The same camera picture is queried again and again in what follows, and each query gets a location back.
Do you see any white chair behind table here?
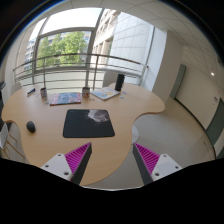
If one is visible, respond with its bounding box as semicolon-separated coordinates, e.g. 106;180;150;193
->
102;71;117;87

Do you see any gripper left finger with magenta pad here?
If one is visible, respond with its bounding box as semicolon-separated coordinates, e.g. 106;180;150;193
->
42;143;92;185

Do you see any white chair at left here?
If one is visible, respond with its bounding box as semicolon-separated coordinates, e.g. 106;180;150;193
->
0;123;24;159

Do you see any black cylindrical speaker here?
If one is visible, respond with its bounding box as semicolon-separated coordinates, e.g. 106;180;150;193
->
115;74;125;91

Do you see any grey-green door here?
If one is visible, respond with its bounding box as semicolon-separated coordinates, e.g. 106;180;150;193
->
170;64;186;99

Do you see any small can with dark label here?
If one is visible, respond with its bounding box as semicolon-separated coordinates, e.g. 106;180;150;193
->
82;87;90;97

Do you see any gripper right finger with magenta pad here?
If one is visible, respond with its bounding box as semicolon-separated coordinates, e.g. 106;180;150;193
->
133;143;182;185

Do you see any metal balcony railing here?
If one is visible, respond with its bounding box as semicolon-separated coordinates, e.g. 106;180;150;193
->
13;53;148;90

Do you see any small dark remote device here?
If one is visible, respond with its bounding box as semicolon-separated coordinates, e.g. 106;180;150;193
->
27;88;36;95

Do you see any black mouse pad with picture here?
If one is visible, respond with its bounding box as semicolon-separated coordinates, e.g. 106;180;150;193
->
63;109;115;138

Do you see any colourful magazine on table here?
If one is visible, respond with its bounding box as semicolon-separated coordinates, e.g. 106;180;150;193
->
50;92;81;106

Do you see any black computer mouse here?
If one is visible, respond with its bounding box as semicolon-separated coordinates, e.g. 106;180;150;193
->
26;121;36;133

